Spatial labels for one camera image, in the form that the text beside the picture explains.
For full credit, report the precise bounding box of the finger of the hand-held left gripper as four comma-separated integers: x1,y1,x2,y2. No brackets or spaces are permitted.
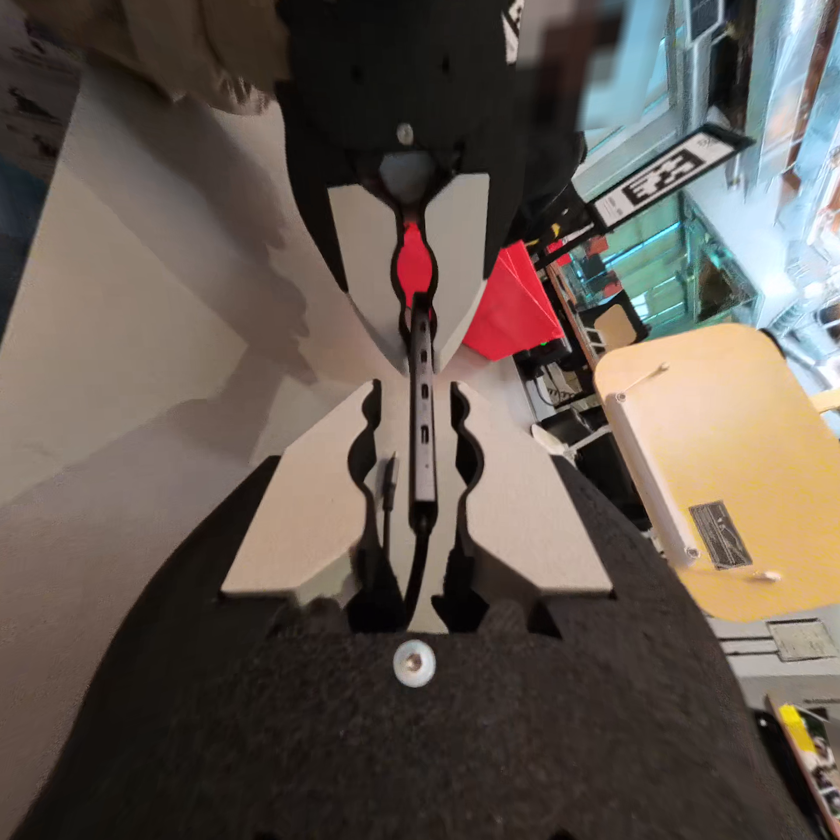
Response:
420,172,492,374
327,182,416,376

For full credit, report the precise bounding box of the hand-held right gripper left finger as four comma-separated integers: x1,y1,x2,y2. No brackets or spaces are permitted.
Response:
220,378,404,634

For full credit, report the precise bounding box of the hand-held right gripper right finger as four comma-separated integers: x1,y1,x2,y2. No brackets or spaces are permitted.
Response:
430,381,618,634

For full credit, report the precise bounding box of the red plastic bin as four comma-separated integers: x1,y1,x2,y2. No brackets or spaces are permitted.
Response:
394,222,567,362

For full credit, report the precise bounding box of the grey USB hub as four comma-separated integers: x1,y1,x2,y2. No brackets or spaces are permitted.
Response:
377,292,441,624

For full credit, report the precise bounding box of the grey desk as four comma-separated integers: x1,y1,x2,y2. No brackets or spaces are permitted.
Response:
0,59,657,840

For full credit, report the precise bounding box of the printed marker tag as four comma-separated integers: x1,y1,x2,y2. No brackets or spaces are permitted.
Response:
587,123,757,232

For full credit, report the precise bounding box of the wooden book stand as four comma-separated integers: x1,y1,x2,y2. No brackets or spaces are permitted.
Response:
532,322,840,624

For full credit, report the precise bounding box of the printed paper sheet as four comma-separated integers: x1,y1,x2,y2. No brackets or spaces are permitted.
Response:
0,20,86,165

